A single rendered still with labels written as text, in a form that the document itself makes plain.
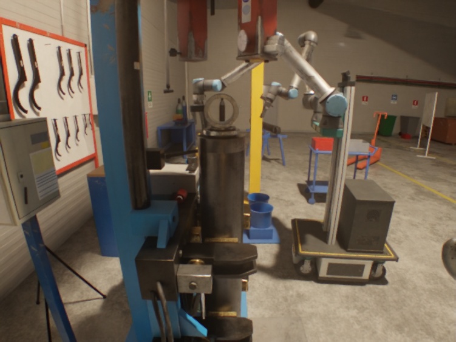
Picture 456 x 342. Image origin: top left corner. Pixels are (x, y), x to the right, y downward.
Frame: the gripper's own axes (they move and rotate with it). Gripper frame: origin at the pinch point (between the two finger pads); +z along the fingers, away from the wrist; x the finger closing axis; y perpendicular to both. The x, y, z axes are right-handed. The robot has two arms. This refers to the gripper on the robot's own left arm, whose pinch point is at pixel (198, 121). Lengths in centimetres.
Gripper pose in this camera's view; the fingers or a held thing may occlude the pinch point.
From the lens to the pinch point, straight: 209.8
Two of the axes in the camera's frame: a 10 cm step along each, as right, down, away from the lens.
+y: 0.1, -2.9, 9.6
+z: 0.0, 9.6, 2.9
